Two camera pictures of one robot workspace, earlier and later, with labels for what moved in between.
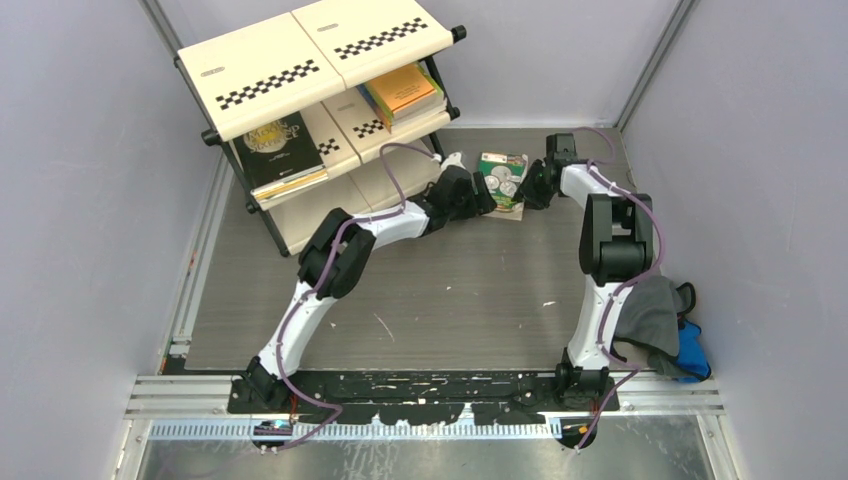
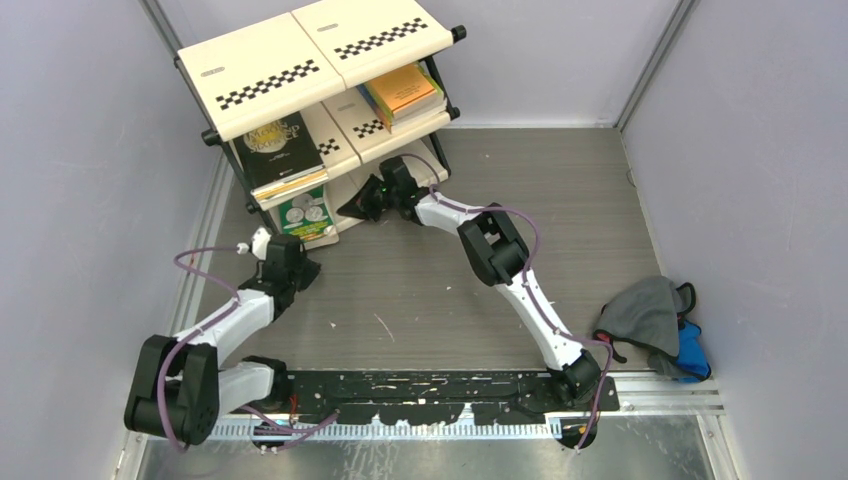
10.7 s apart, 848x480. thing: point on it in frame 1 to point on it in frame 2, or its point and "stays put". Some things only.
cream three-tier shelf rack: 333,105 stays put
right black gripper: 525,193 to 359,205
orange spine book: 406,91 stays put
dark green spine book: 503,173 to 309,220
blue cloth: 692,362 stays put
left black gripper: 482,204 to 311,270
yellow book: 263,193 stays put
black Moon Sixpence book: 279,151 stays put
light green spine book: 389,112 stays put
